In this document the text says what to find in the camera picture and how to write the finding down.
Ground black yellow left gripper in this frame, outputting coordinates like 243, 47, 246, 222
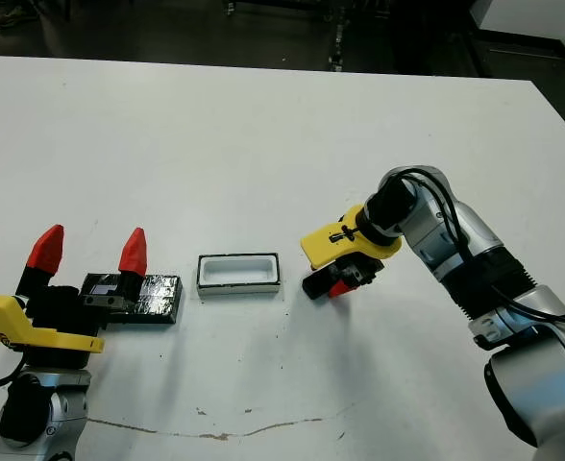
0, 223, 149, 372

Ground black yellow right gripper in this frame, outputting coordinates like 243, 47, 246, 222
300, 204, 404, 299

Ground black glossy box lid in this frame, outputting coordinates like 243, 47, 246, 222
81, 272, 186, 328

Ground dark shoe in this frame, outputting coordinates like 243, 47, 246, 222
0, 4, 38, 28

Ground white cabinet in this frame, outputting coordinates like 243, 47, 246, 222
469, 0, 565, 49

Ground white camera box base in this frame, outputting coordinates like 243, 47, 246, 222
196, 251, 283, 301

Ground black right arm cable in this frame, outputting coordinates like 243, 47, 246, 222
397, 165, 565, 323

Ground aluminium frame post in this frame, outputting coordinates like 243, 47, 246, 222
328, 0, 356, 73

